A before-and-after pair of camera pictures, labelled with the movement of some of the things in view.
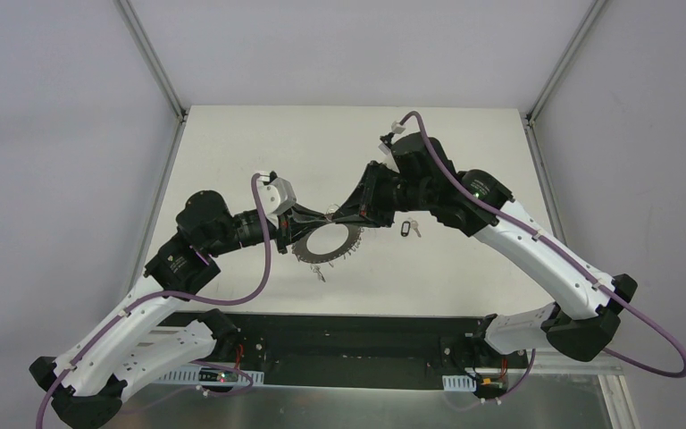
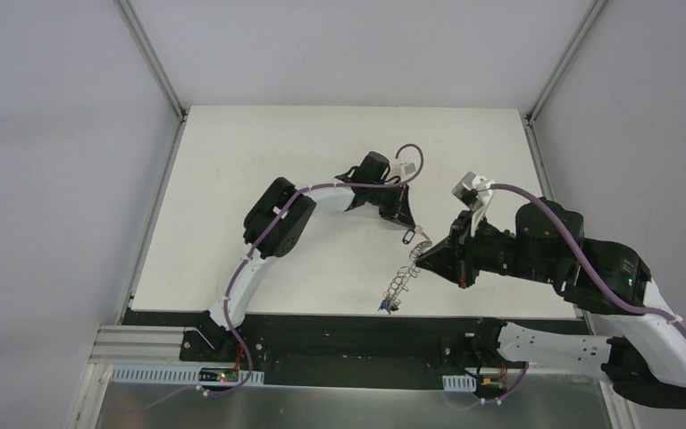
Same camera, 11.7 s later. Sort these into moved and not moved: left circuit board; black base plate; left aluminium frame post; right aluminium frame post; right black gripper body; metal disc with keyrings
Moved: right black gripper body; metal disc with keyrings
Not moved: right aluminium frame post; black base plate; left aluminium frame post; left circuit board
